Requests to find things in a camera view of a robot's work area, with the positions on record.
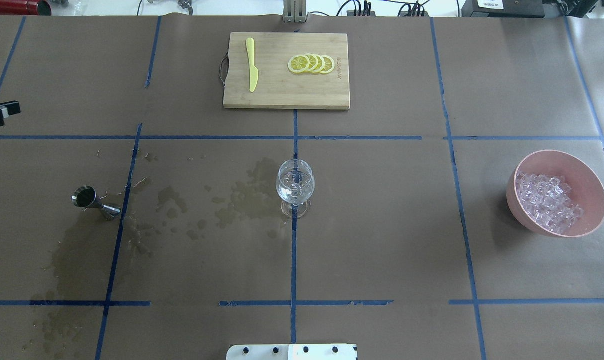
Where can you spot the yellow plastic knife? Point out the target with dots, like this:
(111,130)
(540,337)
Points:
(250,45)

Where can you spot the aluminium frame post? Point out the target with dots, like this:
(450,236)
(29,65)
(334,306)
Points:
(295,11)

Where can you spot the steel cocktail jigger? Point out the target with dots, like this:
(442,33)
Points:
(85,197)

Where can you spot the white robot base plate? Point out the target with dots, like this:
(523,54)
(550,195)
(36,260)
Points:
(313,351)

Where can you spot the clear wine glass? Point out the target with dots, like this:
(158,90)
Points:
(295,184)

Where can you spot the bamboo cutting board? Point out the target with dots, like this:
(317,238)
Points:
(280,89)

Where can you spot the pink bowl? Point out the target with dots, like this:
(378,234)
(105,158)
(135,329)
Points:
(587,191)

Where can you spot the black box with label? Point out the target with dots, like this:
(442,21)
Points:
(531,9)

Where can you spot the pile of clear ice cubes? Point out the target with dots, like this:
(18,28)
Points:
(547,199)

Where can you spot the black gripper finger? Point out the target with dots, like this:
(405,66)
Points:
(10,108)

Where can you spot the red cylinder bottle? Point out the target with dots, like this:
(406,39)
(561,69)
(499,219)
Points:
(25,8)

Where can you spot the back lemon slice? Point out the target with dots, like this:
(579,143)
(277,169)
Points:
(329,65)

